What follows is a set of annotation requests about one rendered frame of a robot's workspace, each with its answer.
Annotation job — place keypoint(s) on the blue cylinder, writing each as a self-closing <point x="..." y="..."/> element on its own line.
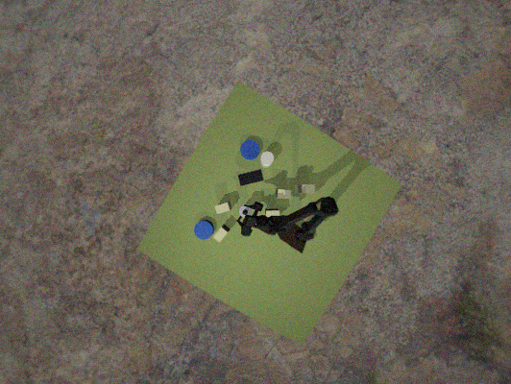
<point x="249" y="149"/>
<point x="204" y="229"/>

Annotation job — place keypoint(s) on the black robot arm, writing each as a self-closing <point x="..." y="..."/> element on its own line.
<point x="283" y="223"/>

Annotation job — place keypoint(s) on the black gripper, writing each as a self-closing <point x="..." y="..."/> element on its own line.
<point x="258" y="207"/>

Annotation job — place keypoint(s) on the french press with plunger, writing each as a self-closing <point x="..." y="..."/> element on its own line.
<point x="244" y="210"/>

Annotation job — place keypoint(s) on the grey cylinder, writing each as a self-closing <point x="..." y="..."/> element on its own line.
<point x="266" y="158"/>

